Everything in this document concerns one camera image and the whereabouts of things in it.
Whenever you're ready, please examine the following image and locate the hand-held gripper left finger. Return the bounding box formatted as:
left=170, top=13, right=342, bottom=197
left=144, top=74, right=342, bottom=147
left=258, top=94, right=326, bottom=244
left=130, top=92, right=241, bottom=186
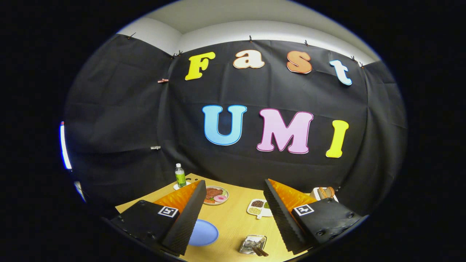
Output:
left=110, top=180, right=207, bottom=256

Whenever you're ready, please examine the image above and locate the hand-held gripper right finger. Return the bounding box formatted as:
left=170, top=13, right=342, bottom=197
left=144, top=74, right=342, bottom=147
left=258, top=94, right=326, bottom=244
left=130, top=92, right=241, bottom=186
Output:
left=264, top=178, right=364, bottom=255

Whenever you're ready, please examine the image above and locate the fork with brown handle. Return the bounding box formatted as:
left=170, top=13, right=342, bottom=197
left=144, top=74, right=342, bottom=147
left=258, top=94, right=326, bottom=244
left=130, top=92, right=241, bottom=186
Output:
left=255, top=237, right=269, bottom=257

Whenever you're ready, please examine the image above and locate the spoon with brown handle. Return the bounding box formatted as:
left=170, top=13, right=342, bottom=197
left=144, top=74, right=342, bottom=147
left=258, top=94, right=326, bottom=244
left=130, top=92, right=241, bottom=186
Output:
left=243, top=239, right=263, bottom=257

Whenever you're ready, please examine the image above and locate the blue round plate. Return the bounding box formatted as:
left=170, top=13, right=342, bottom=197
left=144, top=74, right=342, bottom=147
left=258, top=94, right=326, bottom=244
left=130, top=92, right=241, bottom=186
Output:
left=188, top=219, right=219, bottom=246

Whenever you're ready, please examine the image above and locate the white divided bean tray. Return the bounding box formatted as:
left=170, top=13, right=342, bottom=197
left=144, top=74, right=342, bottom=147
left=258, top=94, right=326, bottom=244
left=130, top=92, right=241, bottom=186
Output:
left=247, top=198, right=273, bottom=220

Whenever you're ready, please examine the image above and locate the white toaster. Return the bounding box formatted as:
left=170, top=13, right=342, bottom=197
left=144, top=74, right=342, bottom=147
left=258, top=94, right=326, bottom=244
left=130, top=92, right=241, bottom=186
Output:
left=309, top=187, right=339, bottom=202

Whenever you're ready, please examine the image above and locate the green drink bottle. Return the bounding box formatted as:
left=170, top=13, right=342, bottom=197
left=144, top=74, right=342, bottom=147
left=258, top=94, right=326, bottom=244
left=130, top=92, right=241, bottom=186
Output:
left=175, top=163, right=187, bottom=188

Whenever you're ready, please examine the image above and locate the perforated steel square tray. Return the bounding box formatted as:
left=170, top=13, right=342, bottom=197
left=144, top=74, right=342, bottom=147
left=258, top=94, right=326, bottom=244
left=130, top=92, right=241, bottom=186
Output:
left=239, top=235, right=267, bottom=255

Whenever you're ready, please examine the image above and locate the oval white food plate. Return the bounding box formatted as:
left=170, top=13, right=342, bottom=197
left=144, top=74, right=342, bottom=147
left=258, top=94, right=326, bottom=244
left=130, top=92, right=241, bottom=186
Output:
left=203, top=186, right=230, bottom=206

